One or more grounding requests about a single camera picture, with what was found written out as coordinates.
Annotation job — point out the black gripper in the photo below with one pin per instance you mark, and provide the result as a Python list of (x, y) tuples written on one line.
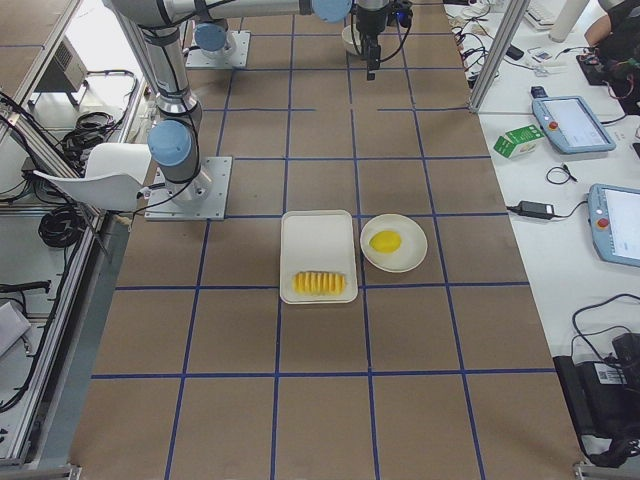
[(367, 24)]

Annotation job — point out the white ceramic bowl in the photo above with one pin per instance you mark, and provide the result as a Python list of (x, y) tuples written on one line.
[(351, 40)]

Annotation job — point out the yellow lemon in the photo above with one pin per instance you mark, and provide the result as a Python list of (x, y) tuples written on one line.
[(386, 241)]

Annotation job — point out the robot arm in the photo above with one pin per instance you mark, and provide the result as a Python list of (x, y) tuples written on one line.
[(174, 142)]

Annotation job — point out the green white carton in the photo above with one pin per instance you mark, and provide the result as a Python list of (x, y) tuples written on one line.
[(519, 141)]

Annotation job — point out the cream round plate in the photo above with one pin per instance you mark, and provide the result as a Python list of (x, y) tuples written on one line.
[(409, 256)]

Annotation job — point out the far blue teach pendant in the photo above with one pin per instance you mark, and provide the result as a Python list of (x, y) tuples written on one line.
[(570, 125)]

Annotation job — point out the blue teach pendant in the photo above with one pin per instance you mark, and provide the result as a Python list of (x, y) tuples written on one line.
[(570, 125), (614, 223)]

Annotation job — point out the cream rectangular tray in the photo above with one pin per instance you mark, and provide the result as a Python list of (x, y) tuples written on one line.
[(319, 240)]

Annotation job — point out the black power adapter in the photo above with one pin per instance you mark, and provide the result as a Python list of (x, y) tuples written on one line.
[(533, 209)]

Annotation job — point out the sliced yellow fruit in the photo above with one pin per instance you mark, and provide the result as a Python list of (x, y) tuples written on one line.
[(319, 283)]

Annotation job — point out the near blue teach pendant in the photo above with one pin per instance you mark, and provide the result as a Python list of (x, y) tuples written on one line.
[(614, 223)]

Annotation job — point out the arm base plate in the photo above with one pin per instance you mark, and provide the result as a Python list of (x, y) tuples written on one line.
[(224, 50), (204, 199)]

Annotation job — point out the aluminium frame post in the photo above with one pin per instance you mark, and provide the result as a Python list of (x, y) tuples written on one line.
[(508, 27)]

